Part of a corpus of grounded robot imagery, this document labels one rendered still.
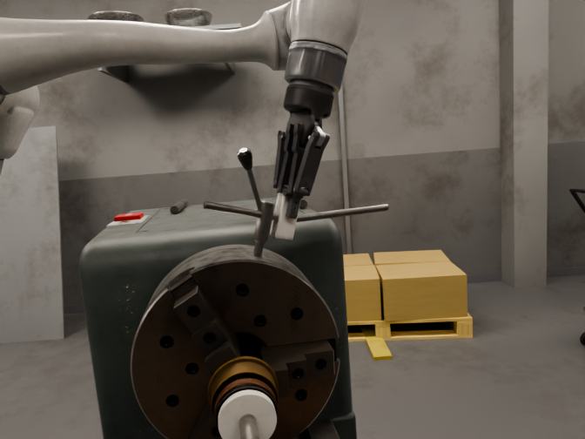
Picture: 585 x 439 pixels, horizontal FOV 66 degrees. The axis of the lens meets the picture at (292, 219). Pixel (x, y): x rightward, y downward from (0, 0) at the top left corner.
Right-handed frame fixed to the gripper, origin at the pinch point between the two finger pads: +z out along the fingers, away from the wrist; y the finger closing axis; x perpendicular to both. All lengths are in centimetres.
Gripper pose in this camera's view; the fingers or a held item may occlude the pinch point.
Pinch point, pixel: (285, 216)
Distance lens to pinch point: 71.2
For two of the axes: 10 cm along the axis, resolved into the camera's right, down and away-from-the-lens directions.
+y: -4.6, -1.8, 8.7
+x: -8.7, -1.3, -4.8
